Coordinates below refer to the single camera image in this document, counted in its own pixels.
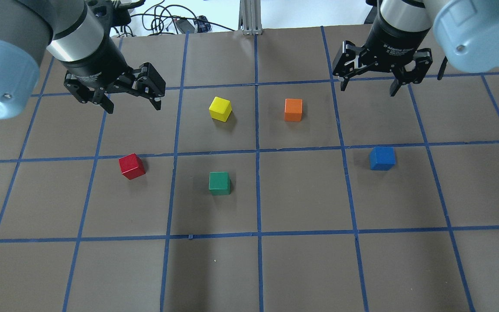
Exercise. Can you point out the yellow block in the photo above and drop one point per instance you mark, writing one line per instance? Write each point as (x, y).
(220, 109)

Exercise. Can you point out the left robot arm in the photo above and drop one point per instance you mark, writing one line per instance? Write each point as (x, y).
(77, 34)

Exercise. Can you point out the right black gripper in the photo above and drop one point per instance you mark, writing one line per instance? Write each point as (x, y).
(393, 38)

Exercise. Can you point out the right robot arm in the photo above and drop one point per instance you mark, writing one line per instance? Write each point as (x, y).
(466, 30)

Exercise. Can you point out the aluminium frame post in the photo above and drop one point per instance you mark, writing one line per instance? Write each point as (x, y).
(249, 17)

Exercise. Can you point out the orange block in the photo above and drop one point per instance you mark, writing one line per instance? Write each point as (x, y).
(293, 110)

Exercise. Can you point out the blue block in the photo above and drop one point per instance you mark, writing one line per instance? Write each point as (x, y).
(382, 158)

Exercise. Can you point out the red block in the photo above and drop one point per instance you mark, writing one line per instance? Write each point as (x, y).
(131, 166)

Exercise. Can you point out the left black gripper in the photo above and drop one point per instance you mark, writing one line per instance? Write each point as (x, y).
(95, 60)

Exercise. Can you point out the green block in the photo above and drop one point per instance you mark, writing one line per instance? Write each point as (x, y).
(219, 183)

